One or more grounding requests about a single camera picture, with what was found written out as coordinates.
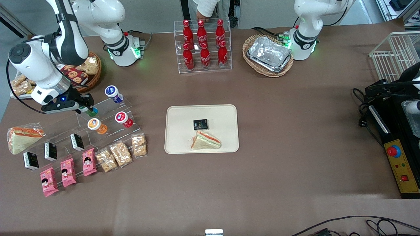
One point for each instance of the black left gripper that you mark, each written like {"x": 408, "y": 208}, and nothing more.
{"x": 377, "y": 89}

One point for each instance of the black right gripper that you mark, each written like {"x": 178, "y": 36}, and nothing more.
{"x": 76, "y": 97}

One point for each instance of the green gum canister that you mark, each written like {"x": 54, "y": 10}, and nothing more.
{"x": 93, "y": 112}

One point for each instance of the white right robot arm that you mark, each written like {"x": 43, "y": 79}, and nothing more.
{"x": 32, "y": 62}

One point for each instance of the white sleeved forearm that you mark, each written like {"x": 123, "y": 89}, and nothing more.
{"x": 206, "y": 5}

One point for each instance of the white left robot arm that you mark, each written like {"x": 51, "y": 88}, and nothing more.
{"x": 308, "y": 13}

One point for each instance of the orange gum canister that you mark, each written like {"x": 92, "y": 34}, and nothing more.
{"x": 95, "y": 125}

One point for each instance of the blue gum canister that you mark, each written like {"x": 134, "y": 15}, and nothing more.
{"x": 113, "y": 92}

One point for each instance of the red gum canister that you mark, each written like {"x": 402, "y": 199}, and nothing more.
{"x": 123, "y": 118}

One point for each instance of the beige plastic tray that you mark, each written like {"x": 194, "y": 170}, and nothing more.
{"x": 177, "y": 131}

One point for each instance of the aluminium foil tray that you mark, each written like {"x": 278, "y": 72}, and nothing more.
{"x": 277, "y": 68}
{"x": 269, "y": 50}

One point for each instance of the bystander bare hand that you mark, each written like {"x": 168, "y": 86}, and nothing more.
{"x": 205, "y": 15}

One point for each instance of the clear acrylic tiered stand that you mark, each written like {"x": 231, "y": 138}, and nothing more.
{"x": 108, "y": 109}

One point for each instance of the brown round wicker basket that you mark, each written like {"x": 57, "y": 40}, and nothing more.
{"x": 95, "y": 80}

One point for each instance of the red cookie box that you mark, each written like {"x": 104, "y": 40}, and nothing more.
{"x": 75, "y": 77}

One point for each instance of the small black snack box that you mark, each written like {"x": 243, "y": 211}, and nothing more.
{"x": 77, "y": 142}
{"x": 51, "y": 151}
{"x": 31, "y": 160}
{"x": 200, "y": 124}

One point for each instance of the clear bag of crackers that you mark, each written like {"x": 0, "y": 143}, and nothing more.
{"x": 19, "y": 80}
{"x": 23, "y": 88}
{"x": 92, "y": 65}

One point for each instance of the black machine with yellow panel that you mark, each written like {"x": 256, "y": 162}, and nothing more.
{"x": 390, "y": 131}

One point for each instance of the yellow snack packet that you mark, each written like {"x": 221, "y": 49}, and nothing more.
{"x": 30, "y": 92}

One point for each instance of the pink snack packet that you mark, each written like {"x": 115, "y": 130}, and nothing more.
{"x": 89, "y": 162}
{"x": 68, "y": 172}
{"x": 49, "y": 182}

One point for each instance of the clear cereal bar packet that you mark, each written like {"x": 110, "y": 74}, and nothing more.
{"x": 139, "y": 145}
{"x": 120, "y": 154}
{"x": 106, "y": 160}

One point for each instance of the red emergency stop button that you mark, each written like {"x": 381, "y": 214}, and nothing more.
{"x": 393, "y": 151}

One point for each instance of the white rectangular bin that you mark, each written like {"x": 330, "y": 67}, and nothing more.
{"x": 14, "y": 95}

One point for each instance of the wrapped triangle sandwich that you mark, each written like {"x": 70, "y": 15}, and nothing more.
{"x": 205, "y": 141}
{"x": 23, "y": 139}

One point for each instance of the light oval wicker basket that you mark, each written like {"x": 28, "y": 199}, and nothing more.
{"x": 279, "y": 72}

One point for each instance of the clear acrylic bottle rack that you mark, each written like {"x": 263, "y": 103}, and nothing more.
{"x": 178, "y": 67}

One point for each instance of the red cola bottle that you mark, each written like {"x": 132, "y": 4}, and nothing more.
{"x": 205, "y": 58}
{"x": 223, "y": 56}
{"x": 188, "y": 59}
{"x": 201, "y": 32}
{"x": 187, "y": 32}
{"x": 220, "y": 31}

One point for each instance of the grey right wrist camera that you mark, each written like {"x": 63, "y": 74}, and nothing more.
{"x": 59, "y": 107}

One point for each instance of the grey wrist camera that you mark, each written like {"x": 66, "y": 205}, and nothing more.
{"x": 414, "y": 107}
{"x": 59, "y": 107}

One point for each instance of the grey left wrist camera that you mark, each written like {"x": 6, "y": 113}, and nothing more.
{"x": 414, "y": 107}

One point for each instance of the grey metal shelf frame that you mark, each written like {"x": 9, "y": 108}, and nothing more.
{"x": 400, "y": 13}

